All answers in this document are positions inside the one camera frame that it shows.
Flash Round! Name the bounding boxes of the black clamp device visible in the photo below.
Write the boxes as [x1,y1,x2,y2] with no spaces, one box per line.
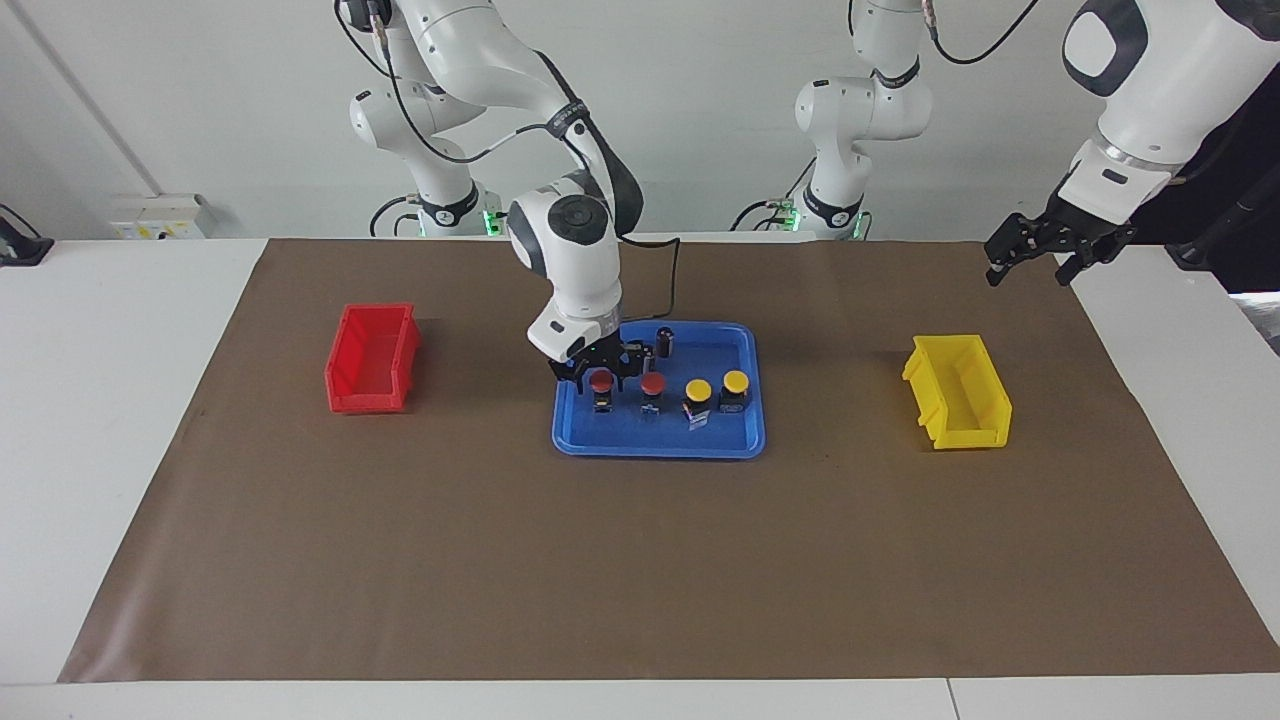
[0,205,53,267]

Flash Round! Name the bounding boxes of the dark panel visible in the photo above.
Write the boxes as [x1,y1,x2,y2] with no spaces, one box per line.
[1165,70,1280,293]

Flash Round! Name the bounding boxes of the red plastic bin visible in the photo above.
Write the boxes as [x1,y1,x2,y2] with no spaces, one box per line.
[325,303,423,415]

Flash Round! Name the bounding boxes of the brown paper table mat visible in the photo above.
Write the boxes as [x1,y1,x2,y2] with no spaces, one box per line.
[58,238,1280,684]

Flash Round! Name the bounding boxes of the black arm base cables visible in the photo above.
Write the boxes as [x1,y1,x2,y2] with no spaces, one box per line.
[370,195,426,238]
[730,160,816,233]

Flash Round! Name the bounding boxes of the black left arm base cables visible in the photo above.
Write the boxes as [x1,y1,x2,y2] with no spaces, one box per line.
[730,160,816,233]

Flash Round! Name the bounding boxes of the yellow plastic bin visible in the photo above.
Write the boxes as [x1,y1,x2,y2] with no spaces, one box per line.
[902,334,1013,451]

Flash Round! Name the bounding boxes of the black right arm base cables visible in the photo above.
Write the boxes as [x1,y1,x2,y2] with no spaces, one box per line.
[370,195,426,238]

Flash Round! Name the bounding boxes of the grey metal box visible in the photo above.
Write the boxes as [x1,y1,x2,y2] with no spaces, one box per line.
[1235,292,1280,356]

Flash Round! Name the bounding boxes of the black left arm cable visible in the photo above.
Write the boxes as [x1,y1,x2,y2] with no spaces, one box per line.
[925,0,1041,67]

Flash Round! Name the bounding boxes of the blue plastic tray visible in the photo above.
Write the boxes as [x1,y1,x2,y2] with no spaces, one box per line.
[552,320,767,460]

